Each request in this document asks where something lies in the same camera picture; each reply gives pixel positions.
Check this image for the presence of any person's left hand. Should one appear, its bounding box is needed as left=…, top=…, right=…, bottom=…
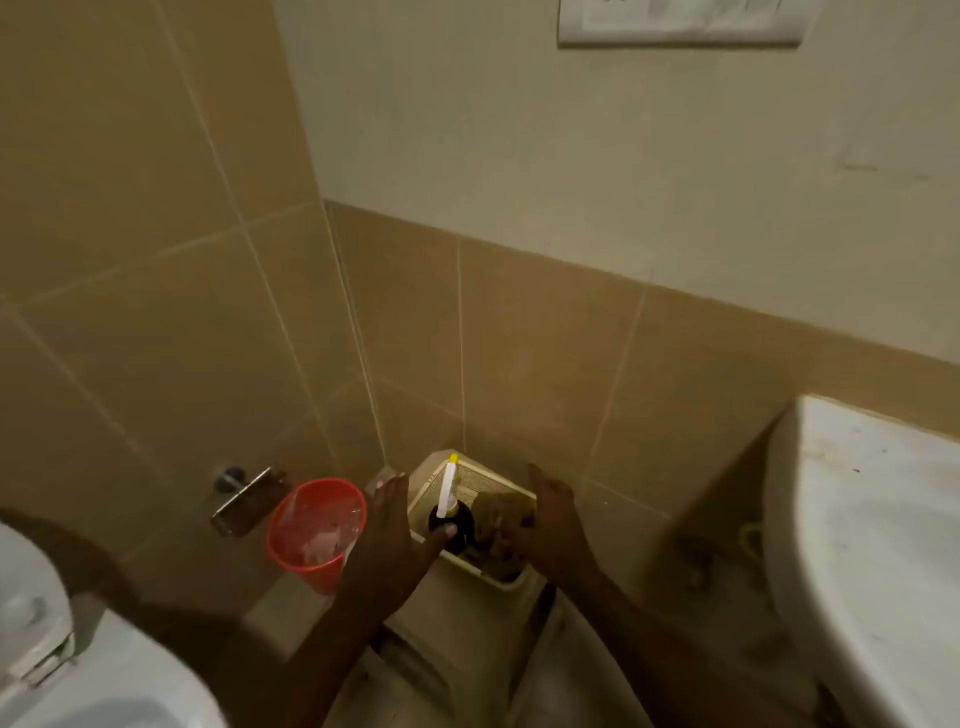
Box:
left=343, top=472, right=460, bottom=615

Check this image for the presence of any person's right hand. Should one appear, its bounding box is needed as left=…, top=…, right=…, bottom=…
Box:
left=500, top=463, right=599, bottom=592

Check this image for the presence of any brown cleaning cloth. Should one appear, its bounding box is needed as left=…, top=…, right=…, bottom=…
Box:
left=476, top=498, right=538, bottom=575

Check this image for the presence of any black spray bottle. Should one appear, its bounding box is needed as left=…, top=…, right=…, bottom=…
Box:
left=425, top=452, right=479, bottom=558

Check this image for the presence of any white wash basin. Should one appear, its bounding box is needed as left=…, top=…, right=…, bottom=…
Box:
left=763, top=395, right=960, bottom=728

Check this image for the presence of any person's right forearm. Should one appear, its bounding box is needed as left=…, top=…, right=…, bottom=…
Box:
left=554, top=566, right=763, bottom=728

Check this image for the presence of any red plastic bucket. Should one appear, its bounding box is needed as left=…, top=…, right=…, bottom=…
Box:
left=266, top=478, right=369, bottom=598

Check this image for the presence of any beige plastic basket tray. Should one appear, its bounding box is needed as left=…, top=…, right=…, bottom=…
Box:
left=404, top=449, right=541, bottom=595

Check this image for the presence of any beige plastic stool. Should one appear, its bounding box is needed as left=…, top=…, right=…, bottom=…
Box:
left=371, top=554, right=575, bottom=728

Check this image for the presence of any chrome toilet paper holder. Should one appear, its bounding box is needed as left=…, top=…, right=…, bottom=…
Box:
left=209, top=466, right=292, bottom=538

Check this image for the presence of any white toilet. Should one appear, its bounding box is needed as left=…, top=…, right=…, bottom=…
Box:
left=0, top=521, right=210, bottom=728

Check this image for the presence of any white switch socket panel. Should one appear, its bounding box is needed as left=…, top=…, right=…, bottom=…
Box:
left=558, top=0, right=823, bottom=48

